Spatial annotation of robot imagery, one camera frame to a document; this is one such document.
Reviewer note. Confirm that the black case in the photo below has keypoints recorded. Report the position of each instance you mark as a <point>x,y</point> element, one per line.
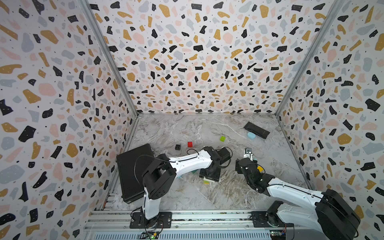
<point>131,165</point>

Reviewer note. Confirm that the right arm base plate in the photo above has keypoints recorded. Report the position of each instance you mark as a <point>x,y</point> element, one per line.
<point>262,219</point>

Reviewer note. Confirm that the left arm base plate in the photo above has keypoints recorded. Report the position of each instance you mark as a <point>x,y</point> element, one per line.
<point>162,221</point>

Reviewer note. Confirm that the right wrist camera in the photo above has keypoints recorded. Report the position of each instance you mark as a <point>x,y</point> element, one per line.
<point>248,153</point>

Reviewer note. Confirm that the black flat pouch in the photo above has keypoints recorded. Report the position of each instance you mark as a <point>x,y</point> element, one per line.
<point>258,131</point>

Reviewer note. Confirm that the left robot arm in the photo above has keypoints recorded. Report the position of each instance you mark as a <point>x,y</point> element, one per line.
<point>159,176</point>

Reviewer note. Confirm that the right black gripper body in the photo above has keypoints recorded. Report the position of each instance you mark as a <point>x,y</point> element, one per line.
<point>238,170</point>

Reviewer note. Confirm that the aluminium front rail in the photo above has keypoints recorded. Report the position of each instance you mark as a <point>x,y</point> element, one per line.
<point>193,225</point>

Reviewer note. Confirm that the light blue round object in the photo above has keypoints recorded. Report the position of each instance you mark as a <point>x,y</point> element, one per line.
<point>251,135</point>

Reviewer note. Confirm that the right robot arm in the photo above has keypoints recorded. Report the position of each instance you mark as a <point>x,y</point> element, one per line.
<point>326,212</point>

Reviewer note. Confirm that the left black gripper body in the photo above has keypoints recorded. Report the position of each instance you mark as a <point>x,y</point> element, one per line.
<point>213,176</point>

